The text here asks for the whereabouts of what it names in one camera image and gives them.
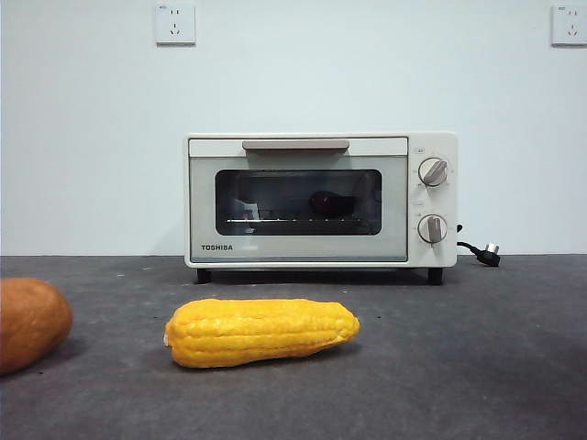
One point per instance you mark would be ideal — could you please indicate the white wall socket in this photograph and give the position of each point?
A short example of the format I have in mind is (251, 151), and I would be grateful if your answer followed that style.
(175, 25)
(570, 25)

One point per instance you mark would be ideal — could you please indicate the orange sweet potato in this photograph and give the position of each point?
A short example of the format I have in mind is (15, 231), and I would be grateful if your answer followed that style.
(29, 323)

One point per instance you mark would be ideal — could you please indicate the white oven knob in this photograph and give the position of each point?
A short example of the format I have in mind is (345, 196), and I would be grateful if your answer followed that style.
(432, 228)
(433, 172)

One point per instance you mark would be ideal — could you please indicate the yellow corn cob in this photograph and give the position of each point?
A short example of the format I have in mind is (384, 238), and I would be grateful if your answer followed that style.
(261, 332)

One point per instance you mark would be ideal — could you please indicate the purple eggplant with green stem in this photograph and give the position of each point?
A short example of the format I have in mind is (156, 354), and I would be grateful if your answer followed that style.
(330, 204)

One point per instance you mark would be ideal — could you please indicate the white Toshiba toaster oven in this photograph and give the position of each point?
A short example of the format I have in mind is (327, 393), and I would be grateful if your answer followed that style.
(433, 201)

